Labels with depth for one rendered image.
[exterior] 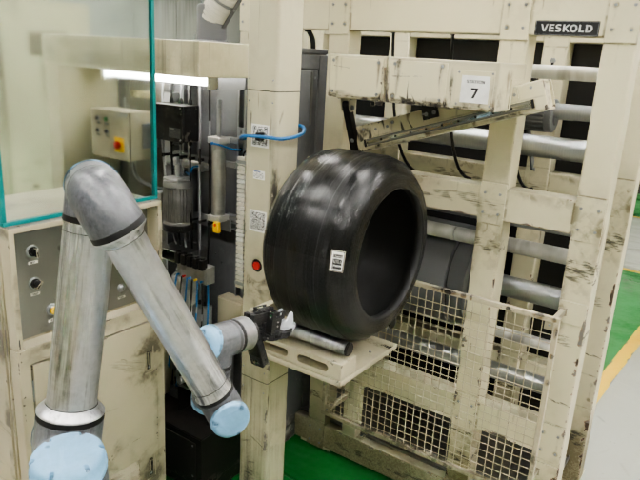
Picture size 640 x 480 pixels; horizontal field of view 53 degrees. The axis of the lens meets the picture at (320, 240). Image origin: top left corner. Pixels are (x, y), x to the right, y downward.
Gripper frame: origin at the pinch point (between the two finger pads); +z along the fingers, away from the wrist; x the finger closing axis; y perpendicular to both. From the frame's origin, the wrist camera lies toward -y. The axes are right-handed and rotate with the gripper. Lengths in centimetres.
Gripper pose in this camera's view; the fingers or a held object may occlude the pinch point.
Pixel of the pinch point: (290, 326)
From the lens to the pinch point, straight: 185.3
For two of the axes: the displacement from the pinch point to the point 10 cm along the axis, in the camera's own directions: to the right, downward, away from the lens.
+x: -8.1, -2.1, 5.4
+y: 1.3, -9.8, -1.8
